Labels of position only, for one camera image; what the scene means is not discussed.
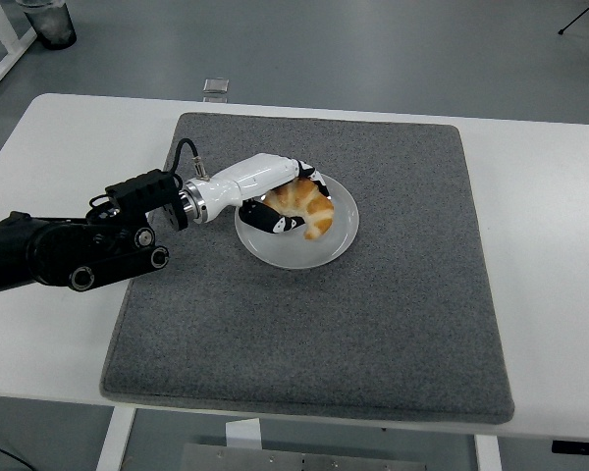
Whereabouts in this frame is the white paper label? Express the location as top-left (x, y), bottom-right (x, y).
top-left (224, 418), bottom-right (263, 450)

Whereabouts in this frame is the golden croissant bread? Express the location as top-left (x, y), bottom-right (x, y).
top-left (260, 177), bottom-right (336, 241)

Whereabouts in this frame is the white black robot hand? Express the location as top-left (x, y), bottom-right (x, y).
top-left (195, 152), bottom-right (336, 235)

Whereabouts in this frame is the grey metal plate with screws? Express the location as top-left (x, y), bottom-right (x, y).
top-left (180, 443), bottom-right (390, 471)

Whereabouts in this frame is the black tripod leg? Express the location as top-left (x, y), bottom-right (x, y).
top-left (558, 0), bottom-right (589, 35)

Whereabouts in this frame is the grey felt mat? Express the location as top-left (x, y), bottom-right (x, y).
top-left (100, 110), bottom-right (515, 424)

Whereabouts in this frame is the small clear floor box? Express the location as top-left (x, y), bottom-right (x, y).
top-left (201, 77), bottom-right (232, 95)

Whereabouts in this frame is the grey trash bin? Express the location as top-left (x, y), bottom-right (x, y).
top-left (18, 0), bottom-right (79, 51)

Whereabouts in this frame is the white desk leg frame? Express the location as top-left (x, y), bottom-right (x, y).
top-left (0, 0), bottom-right (36, 97)

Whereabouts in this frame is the white table leg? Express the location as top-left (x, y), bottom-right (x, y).
top-left (95, 406), bottom-right (137, 471)
top-left (473, 434), bottom-right (503, 471)

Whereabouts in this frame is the black table control box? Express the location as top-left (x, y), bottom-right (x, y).
top-left (552, 440), bottom-right (589, 455)

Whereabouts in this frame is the white round plate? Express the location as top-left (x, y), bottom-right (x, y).
top-left (234, 169), bottom-right (360, 270)

